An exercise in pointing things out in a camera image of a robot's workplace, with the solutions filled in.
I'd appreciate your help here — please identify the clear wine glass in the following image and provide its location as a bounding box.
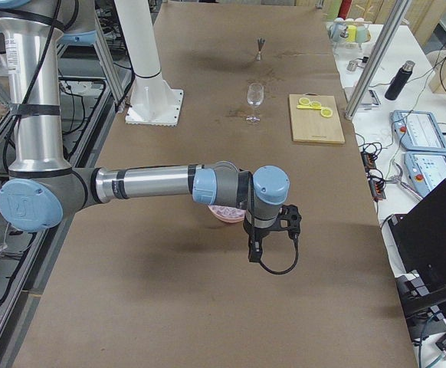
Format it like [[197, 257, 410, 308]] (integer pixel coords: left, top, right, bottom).
[[246, 83, 264, 124]]

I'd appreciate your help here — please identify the white pedestal column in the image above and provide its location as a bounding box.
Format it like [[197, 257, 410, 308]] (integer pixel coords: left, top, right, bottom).
[[115, 0, 184, 127]]

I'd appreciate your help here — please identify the pink bowl of ice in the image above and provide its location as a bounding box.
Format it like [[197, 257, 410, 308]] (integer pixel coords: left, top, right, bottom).
[[208, 205, 246, 224]]

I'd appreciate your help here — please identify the far blue teach pendant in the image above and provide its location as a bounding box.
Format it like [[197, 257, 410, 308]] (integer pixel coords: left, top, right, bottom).
[[390, 110, 446, 153]]

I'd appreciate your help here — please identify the yellow lemon slice far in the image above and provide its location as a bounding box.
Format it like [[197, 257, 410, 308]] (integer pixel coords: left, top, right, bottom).
[[298, 97, 310, 106]]

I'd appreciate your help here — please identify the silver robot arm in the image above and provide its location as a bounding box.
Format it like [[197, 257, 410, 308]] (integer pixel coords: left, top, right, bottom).
[[0, 1, 299, 262]]

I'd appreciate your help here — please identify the near blue teach pendant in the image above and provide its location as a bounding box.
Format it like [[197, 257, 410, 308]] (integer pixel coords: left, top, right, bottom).
[[404, 151, 446, 198]]

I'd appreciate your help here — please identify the small steel cup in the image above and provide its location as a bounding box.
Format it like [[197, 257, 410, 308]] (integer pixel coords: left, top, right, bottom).
[[346, 60, 359, 72]]

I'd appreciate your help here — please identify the yellow lemon slice middle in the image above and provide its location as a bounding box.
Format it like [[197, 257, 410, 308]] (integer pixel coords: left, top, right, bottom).
[[310, 100, 322, 110]]

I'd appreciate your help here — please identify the aluminium frame post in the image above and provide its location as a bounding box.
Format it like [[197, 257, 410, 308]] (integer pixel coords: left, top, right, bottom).
[[345, 0, 412, 120]]

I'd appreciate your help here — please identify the black laptop monitor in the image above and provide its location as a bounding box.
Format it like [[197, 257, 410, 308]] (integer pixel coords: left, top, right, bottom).
[[386, 177, 446, 307]]

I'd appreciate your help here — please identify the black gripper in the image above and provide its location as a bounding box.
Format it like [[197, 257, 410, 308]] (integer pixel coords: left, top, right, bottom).
[[243, 220, 263, 263]]

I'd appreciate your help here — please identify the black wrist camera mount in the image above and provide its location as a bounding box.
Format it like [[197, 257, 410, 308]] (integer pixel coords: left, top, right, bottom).
[[278, 205, 302, 241]]

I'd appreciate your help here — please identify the yellow lemon slice near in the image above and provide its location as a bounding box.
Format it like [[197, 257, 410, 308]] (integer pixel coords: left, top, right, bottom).
[[320, 108, 333, 117]]

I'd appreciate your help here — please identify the yellow lemon slice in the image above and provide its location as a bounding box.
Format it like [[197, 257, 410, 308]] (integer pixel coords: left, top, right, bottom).
[[298, 97, 310, 106], [320, 108, 333, 117], [310, 100, 322, 110]]

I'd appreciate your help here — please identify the black insulated bottle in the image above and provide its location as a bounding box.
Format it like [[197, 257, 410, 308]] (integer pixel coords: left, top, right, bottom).
[[385, 60, 415, 100]]

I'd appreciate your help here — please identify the white kitchen scale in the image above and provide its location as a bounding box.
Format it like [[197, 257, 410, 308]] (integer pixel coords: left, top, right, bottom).
[[343, 87, 381, 110]]

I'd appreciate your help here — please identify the steel jigger measuring cup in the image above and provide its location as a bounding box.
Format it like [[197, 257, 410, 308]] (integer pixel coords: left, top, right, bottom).
[[255, 38, 266, 61]]

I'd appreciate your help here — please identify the bamboo cutting board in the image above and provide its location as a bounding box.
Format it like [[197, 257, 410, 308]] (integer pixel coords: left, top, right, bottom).
[[289, 94, 345, 144]]

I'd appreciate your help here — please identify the tray of pastel cups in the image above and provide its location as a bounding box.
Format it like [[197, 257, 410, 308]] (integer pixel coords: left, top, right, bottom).
[[326, 18, 372, 48]]

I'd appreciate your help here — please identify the blue teach pendant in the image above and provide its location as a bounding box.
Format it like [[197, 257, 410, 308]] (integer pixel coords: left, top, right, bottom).
[[404, 151, 446, 198], [390, 110, 446, 153]]

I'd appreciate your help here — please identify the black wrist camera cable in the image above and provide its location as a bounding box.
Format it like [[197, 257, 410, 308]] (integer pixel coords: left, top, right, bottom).
[[257, 233, 300, 275]]

